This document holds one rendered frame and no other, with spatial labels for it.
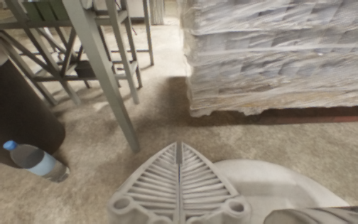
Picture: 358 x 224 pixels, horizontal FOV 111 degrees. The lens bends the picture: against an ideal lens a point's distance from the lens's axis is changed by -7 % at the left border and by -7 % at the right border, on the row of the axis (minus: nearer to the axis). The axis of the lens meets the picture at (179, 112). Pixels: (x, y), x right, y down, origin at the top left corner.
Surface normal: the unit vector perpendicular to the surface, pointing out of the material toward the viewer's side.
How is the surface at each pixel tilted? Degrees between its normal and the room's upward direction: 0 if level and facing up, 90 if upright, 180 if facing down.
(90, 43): 90
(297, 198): 73
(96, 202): 0
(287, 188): 68
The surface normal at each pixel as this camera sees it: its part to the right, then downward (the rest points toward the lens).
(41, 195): 0.02, -0.69
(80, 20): 0.04, 0.73
